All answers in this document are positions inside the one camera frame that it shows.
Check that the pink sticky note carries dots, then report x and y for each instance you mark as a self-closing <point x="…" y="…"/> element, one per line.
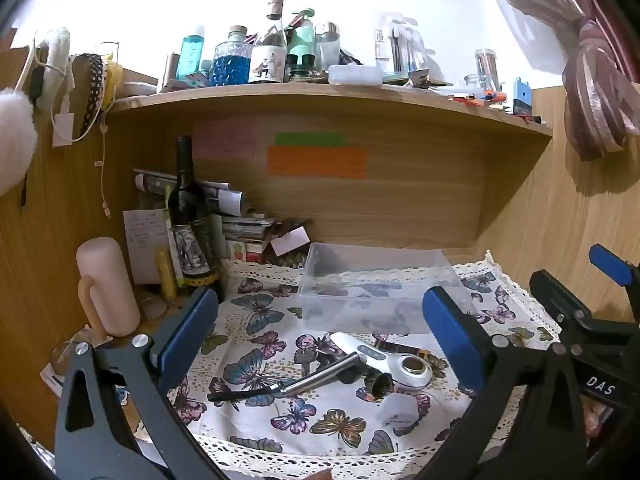
<point x="224" y="139"/>

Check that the clear glass jar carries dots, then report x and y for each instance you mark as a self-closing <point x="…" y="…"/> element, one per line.
<point x="328" y="45"/>

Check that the black lace headband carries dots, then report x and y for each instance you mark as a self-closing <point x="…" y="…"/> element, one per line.
<point x="94" y="90"/>

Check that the white plastic case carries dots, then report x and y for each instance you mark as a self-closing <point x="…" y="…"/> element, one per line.
<point x="352" y="75"/>

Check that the clear glass cylinder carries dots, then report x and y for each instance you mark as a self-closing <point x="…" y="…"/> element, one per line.
<point x="486" y="70"/>

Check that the blue liquid plastic bottle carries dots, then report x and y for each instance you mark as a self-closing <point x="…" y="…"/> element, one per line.
<point x="191" y="57"/>

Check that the black round cap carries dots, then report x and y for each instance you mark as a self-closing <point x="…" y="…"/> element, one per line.
<point x="380" y="386"/>

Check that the pink striped curtain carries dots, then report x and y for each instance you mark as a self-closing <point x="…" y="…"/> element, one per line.
<point x="595" y="95"/>

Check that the white handheld massager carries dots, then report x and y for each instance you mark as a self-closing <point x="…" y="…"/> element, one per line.
<point x="360" y="346"/>

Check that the faceted blue glass bottle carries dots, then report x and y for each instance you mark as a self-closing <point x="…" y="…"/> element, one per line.
<point x="231" y="62"/>

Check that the dark case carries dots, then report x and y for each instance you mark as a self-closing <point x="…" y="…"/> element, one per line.
<point x="400" y="347"/>

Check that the orange sticky note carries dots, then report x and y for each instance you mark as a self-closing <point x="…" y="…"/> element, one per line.
<point x="315" y="162"/>

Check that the round grey disc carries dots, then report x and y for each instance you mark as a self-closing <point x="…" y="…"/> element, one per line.
<point x="153" y="306"/>

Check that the dark wine bottle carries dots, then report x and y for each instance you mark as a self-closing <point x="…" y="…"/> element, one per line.
<point x="190" y="210"/>

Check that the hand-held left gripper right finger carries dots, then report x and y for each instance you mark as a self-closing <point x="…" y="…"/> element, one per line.
<point x="450" y="340"/>

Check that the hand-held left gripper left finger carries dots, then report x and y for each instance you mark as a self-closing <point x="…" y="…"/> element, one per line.
<point x="187" y="335"/>

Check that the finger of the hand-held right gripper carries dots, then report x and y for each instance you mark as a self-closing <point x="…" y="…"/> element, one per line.
<point x="555" y="292"/>
<point x="607" y="266"/>

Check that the clear labelled glass bottle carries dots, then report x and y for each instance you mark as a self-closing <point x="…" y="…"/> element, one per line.
<point x="267" y="55"/>

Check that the white fluffy ball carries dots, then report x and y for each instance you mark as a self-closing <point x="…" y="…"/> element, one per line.
<point x="15" y="135"/>

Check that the butterfly print tablecloth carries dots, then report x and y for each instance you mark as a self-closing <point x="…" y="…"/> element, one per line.
<point x="310" y="435"/>

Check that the green sticky note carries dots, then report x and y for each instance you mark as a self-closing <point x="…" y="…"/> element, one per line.
<point x="310" y="139"/>

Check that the clear plastic packaging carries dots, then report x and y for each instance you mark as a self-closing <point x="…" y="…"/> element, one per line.
<point x="400" y="42"/>

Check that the white note paper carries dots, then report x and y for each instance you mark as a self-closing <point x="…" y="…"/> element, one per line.
<point x="145" y="240"/>

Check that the white paper tag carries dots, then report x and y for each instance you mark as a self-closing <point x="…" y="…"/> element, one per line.
<point x="63" y="131"/>

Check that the pale pink card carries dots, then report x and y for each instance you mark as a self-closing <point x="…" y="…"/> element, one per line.
<point x="289" y="241"/>

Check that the yellow headband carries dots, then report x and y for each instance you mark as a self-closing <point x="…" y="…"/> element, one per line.
<point x="114" y="72"/>

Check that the blue plastic holder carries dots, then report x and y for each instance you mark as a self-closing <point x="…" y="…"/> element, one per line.
<point x="522" y="95"/>

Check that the dark green binoculars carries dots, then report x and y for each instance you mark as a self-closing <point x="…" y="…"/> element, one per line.
<point x="302" y="65"/>

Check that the green spray bottle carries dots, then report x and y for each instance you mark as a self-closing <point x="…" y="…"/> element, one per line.
<point x="302" y="35"/>

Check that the orange and black tool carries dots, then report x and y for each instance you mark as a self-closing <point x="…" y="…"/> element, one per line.
<point x="492" y="96"/>

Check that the white fluffy headband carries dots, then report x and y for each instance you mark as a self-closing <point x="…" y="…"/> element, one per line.
<point x="56" y="60"/>

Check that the yellow tube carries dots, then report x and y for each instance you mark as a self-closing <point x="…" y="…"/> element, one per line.
<point x="166" y="275"/>

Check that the clear plastic storage box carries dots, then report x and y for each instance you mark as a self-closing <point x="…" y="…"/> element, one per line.
<point x="380" y="280"/>

